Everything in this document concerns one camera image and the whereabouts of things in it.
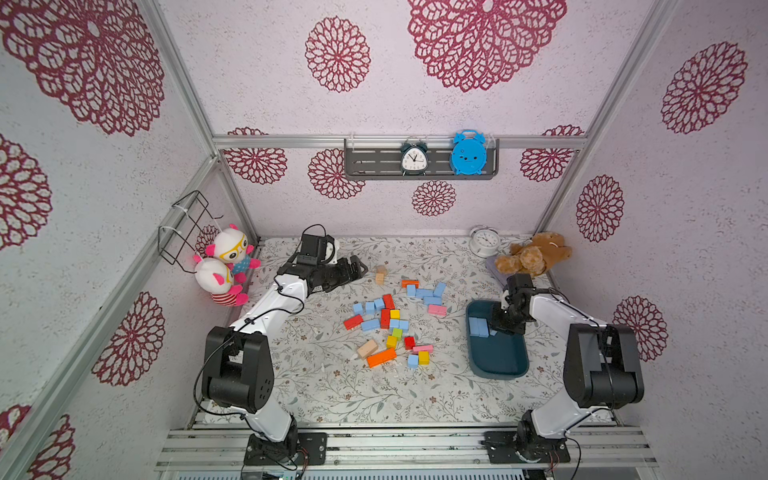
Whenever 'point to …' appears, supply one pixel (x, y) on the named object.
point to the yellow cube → (395, 314)
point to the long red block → (388, 301)
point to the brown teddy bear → (535, 257)
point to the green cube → (397, 333)
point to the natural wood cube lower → (380, 278)
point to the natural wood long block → (367, 348)
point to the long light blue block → (478, 327)
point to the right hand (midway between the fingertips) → (493, 321)
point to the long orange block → (382, 357)
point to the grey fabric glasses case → (491, 266)
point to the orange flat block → (404, 283)
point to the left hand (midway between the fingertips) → (357, 274)
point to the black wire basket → (179, 236)
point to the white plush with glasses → (231, 246)
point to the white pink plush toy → (216, 277)
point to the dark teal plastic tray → (503, 356)
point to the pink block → (436, 310)
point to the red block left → (353, 322)
